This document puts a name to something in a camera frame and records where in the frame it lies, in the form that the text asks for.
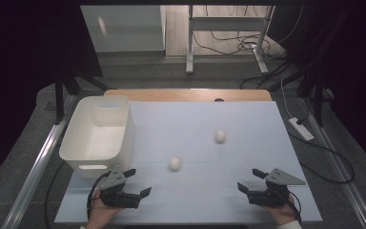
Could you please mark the grey panel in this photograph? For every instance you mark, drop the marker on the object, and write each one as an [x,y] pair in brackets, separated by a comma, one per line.
[124,28]

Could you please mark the aluminium floor rail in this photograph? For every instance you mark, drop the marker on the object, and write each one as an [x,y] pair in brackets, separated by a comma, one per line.
[340,171]
[35,171]

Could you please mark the white metal stand frame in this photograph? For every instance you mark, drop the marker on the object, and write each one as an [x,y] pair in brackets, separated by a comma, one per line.
[225,24]

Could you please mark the person's right hand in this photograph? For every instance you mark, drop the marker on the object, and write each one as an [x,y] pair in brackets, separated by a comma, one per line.
[282,214]

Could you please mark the white power strip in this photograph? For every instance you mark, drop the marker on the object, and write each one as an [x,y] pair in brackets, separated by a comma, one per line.
[301,129]

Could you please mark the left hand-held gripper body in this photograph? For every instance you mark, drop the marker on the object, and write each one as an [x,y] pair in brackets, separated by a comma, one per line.
[117,195]

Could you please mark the white ball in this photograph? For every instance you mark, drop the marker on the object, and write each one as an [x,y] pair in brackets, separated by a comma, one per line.
[174,162]
[220,136]

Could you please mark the person's left hand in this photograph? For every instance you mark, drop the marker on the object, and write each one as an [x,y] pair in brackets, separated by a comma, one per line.
[100,214]

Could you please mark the wooden table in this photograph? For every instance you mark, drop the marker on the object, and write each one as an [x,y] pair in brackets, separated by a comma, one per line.
[187,94]

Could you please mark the white plastic bin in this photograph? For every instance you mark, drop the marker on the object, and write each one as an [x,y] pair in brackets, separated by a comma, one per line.
[98,140]

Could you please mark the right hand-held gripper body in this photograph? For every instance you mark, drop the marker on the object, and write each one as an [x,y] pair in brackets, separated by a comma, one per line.
[271,195]

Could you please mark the black stand legs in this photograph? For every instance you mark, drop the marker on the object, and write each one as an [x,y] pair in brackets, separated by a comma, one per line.
[317,95]
[60,95]

